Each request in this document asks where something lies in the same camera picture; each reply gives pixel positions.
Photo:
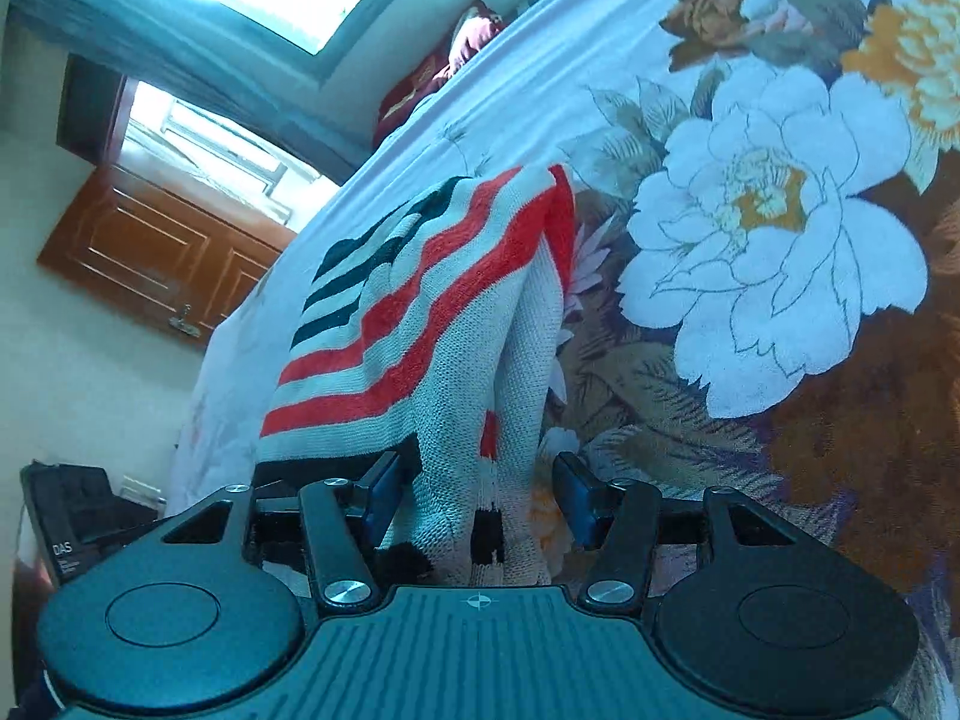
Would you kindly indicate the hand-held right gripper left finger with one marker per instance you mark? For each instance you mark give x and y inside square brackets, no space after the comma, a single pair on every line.
[386,499]

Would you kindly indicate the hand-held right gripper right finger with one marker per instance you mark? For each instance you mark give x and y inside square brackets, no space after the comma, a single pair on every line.
[574,499]

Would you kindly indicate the striped knit sweater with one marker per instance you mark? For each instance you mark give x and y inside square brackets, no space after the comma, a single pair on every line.
[420,330]

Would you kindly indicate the brown wooden door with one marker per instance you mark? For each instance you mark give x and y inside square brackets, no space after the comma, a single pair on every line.
[150,247]

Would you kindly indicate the floral bed sheet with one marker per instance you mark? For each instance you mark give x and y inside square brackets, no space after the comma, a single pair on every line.
[750,240]

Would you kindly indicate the balcony door window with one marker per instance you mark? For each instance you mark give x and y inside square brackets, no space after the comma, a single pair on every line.
[202,142]

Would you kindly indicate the dark red pillow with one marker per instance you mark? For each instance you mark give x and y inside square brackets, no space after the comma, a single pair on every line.
[427,82]

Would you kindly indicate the blue-grey curtain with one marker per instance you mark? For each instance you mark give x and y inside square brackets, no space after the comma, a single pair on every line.
[225,90]

